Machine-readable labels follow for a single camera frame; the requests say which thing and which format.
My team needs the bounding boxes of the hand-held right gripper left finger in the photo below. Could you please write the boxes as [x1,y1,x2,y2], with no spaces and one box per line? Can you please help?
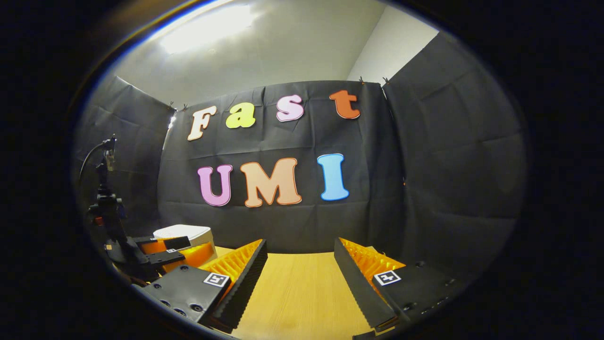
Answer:
[142,238,268,333]

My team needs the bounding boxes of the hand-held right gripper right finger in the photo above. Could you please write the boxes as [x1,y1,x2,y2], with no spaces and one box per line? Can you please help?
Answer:
[333,237,467,331]

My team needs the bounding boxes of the white desktop garbage bin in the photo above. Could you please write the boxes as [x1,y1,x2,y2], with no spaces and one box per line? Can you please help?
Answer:
[153,224,218,265]

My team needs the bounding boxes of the wooden desktop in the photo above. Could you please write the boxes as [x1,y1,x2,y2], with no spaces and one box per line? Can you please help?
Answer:
[215,246,378,340]

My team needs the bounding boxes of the black backdrop cloth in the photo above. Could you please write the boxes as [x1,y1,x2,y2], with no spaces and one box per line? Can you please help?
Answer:
[71,31,529,303]

